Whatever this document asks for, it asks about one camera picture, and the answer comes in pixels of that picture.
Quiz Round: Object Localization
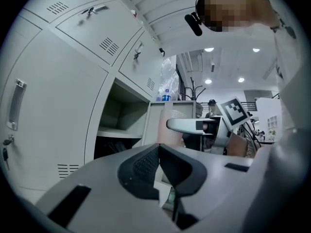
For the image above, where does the black coat rack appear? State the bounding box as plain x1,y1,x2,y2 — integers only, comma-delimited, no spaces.
184,76,207,101

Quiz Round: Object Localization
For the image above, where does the black head-worn camera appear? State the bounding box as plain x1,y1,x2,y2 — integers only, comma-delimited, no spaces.
184,11,204,37

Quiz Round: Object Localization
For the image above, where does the person's white shirt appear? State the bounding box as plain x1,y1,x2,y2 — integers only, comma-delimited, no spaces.
242,0,311,233

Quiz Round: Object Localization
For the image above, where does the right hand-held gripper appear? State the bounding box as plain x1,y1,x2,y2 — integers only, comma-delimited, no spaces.
166,95,251,155

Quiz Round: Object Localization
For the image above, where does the low grey metal cabinet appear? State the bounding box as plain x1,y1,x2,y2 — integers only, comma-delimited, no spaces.
142,100,197,147

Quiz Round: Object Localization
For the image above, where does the black cable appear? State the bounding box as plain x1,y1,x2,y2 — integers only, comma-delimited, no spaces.
239,119,261,150

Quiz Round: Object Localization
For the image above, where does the blue label water bottle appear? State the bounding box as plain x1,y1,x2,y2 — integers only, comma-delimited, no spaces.
161,88,172,102

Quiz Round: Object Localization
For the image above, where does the clear plastic bag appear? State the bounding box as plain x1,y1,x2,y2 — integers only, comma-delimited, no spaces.
158,56,181,101

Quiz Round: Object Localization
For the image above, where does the translucent pink cup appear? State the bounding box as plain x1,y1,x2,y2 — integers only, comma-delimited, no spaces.
157,109,186,147

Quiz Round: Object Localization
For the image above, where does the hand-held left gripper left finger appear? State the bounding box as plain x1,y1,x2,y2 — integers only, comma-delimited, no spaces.
36,143,185,233

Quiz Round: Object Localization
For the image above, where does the person's right forearm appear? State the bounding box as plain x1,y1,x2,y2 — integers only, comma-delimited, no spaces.
227,132,251,158

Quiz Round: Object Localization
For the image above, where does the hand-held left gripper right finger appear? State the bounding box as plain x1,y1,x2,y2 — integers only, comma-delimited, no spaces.
159,143,255,233

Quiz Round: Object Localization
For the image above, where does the grey metal locker cabinet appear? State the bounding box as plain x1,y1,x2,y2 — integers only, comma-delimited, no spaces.
0,0,166,203

